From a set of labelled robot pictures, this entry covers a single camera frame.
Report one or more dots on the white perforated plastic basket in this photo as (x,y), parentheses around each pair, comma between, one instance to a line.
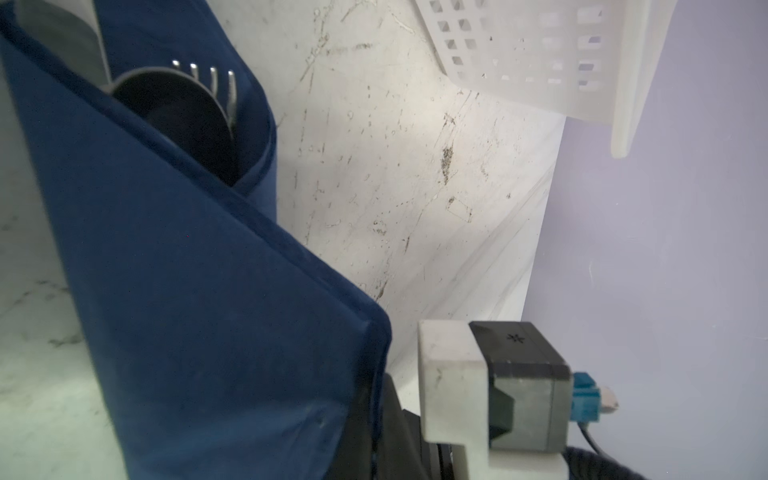
(592,60)

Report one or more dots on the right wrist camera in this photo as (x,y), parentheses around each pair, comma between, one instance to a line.
(497,401)

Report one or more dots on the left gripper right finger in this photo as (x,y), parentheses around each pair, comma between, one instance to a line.
(397,455)

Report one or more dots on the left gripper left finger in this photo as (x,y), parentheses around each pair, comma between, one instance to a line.
(353,456)

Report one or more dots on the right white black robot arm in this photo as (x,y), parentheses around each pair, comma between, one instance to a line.
(600,465)

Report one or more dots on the silver spoon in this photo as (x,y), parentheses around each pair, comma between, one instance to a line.
(183,113)

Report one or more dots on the silver table knife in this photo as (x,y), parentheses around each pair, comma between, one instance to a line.
(70,30)

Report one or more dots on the silver fork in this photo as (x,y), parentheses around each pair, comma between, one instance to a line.
(220,85)

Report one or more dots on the blue paper napkin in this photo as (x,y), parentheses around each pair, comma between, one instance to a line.
(223,348)

